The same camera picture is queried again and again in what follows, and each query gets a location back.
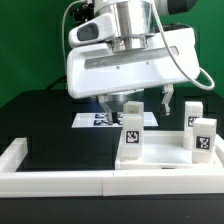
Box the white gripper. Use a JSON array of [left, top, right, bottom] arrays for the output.
[[67, 13, 199, 124]]

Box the white square table top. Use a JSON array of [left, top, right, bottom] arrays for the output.
[[115, 131, 223, 170]]

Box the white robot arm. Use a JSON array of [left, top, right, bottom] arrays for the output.
[[67, 0, 200, 104]]

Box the white marker sheet with tags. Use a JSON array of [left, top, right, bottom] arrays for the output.
[[72, 112, 158, 128]]

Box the white U-shaped fence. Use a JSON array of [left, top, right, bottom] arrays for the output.
[[0, 138, 224, 198]]

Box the black cable bundle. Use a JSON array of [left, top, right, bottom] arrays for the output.
[[45, 75, 69, 91]]

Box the white cable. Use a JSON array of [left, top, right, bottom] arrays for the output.
[[61, 0, 84, 90]]

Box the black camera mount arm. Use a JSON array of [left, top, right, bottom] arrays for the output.
[[69, 2, 94, 24]]

